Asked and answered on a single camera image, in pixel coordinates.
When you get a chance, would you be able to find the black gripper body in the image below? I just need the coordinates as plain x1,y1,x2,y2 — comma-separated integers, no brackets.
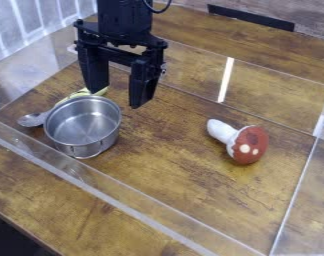
74,19,168,67

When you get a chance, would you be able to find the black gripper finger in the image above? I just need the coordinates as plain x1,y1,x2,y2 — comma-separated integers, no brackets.
77,43,110,94
129,59,165,109

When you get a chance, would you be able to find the red white toy mushroom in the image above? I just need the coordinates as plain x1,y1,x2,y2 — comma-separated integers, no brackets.
206,119,269,165

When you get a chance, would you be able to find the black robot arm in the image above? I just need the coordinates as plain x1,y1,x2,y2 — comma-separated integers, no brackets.
74,0,168,109

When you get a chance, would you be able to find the silver metal pot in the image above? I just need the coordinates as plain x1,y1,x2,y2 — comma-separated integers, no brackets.
43,96,122,159

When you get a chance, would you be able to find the black strip on table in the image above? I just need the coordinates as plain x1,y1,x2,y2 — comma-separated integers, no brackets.
208,4,296,32

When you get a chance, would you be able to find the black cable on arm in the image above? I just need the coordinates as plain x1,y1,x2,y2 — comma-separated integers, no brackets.
142,0,174,15

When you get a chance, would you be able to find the clear acrylic enclosure wall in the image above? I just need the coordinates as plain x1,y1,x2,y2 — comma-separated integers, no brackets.
0,22,324,256

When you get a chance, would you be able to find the green handled metal spoon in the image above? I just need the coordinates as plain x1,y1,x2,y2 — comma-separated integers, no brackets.
17,86,110,128

